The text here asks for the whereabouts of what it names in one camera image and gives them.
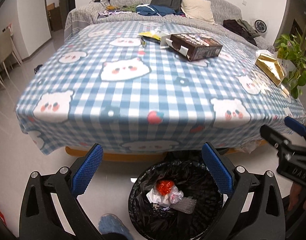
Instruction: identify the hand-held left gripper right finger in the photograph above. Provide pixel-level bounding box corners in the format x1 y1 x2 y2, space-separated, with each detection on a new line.
201 142 286 240

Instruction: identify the potted green plant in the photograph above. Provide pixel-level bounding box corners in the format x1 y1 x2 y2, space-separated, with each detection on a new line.
274 34 306 99

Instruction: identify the beige pillow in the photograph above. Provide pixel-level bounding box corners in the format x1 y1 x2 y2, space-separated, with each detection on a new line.
180 0 216 25

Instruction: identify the wooden table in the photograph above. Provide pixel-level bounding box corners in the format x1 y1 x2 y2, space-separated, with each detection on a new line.
65 140 268 162

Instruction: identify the person's right hand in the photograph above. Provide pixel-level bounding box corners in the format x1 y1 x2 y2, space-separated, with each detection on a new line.
288 182 306 212

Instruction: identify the blue checked tablecloth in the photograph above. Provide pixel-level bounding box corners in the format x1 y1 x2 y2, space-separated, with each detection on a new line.
15 21 306 155

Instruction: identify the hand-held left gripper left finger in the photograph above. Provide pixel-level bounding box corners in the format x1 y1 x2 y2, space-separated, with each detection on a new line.
19 143 105 240

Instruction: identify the small round fan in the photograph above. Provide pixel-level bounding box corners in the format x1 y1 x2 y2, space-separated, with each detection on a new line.
254 19 267 33

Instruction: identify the grey sofa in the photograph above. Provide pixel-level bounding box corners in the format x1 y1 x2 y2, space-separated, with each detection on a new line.
64 0 276 53

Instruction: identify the striped cloth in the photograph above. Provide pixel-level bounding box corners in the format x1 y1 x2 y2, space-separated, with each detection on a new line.
97 11 121 19

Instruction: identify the blue fuzzy slipper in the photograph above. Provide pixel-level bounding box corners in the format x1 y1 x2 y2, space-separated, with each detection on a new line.
98 214 133 240

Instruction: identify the brown printed carton box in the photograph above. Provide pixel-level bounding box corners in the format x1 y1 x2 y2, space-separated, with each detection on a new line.
165 33 223 62

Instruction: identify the black charger with cables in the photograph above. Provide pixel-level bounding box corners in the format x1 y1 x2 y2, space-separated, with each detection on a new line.
93 0 118 12

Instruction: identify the trash bin with black bag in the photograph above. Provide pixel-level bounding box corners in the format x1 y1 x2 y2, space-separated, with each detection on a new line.
128 159 224 240

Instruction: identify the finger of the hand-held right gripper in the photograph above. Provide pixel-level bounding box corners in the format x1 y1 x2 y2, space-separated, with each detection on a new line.
260 124 293 155
284 116 306 140

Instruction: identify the gold tissue pack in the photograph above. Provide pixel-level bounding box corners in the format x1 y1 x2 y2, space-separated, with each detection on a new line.
255 50 286 87

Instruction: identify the white tissue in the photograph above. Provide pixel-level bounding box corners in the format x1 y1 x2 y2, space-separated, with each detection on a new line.
146 189 166 205

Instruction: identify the yellow wrapper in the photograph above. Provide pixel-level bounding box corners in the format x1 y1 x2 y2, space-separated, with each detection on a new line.
138 29 168 48

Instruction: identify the clear plastic bag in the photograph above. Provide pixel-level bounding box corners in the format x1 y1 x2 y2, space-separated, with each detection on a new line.
163 190 184 205

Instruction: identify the red plastic bag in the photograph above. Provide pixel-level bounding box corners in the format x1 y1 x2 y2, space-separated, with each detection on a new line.
156 179 177 195

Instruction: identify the black garment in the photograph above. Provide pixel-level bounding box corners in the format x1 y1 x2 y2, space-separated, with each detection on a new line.
223 19 257 46

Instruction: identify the blue jacket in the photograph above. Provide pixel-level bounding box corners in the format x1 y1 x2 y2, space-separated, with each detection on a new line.
136 4 178 17

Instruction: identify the olive jacket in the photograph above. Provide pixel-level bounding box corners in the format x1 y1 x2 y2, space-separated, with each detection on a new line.
236 19 261 38

